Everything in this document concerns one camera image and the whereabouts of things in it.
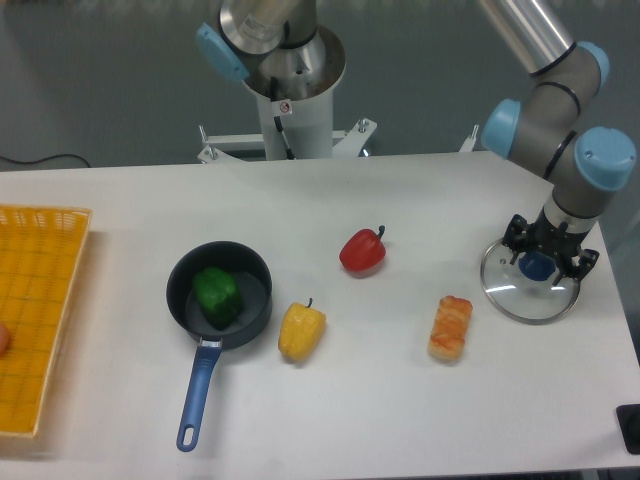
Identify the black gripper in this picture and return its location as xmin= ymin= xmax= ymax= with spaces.
xmin=501 ymin=214 xmax=599 ymax=286

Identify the glass lid blue knob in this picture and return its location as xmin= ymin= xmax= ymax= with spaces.
xmin=480 ymin=241 xmax=580 ymax=325

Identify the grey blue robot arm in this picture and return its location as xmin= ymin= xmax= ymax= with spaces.
xmin=196 ymin=1 xmax=637 ymax=282

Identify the orange toasted bread piece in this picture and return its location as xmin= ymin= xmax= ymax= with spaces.
xmin=427 ymin=295 xmax=473 ymax=361

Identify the black device at edge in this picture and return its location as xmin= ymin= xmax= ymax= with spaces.
xmin=616 ymin=404 xmax=640 ymax=455

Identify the red bell pepper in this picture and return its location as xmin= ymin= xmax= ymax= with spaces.
xmin=339 ymin=225 xmax=386 ymax=273

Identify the yellow bell pepper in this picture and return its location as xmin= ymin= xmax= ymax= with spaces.
xmin=278 ymin=298 xmax=327 ymax=362

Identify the green bell pepper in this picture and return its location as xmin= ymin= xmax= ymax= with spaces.
xmin=192 ymin=267 xmax=244 ymax=330

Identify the yellow woven basket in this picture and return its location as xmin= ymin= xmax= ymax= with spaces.
xmin=1 ymin=204 xmax=92 ymax=438

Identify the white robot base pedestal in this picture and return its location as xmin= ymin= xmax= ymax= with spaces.
xmin=196 ymin=23 xmax=378 ymax=164

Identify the black pedestal cable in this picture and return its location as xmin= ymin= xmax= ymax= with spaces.
xmin=269 ymin=75 xmax=297 ymax=161

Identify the dark pot blue handle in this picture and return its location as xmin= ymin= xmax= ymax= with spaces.
xmin=166 ymin=241 xmax=272 ymax=452

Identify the black floor cable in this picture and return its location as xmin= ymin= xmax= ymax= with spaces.
xmin=0 ymin=153 xmax=92 ymax=168

